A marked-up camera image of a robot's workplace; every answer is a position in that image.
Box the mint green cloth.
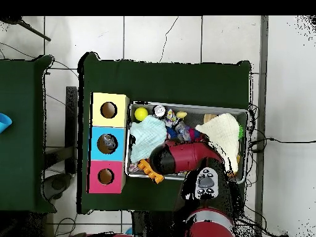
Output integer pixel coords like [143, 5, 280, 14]
[130, 114, 168, 164]

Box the shallow mesh bin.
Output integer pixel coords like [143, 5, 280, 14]
[124, 101, 250, 185]

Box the wooden box with three holes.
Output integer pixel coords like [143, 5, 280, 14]
[87, 92, 130, 194]

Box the silver drink can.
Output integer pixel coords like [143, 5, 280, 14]
[152, 105, 167, 119]

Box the yellow ball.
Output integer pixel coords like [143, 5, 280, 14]
[134, 107, 149, 122]

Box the orange toy building block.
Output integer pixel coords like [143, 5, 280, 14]
[137, 158, 165, 185]

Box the dark green table cloth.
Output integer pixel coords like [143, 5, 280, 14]
[77, 52, 252, 218]
[0, 55, 56, 214]

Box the cream cloth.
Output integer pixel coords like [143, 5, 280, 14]
[194, 112, 241, 175]

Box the blue plastic cup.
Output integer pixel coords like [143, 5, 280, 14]
[0, 112, 13, 135]

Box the black rod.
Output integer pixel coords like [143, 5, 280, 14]
[0, 15, 52, 42]

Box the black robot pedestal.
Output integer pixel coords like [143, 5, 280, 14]
[131, 210, 188, 237]

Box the black cable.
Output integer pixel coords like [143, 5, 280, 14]
[249, 137, 316, 152]

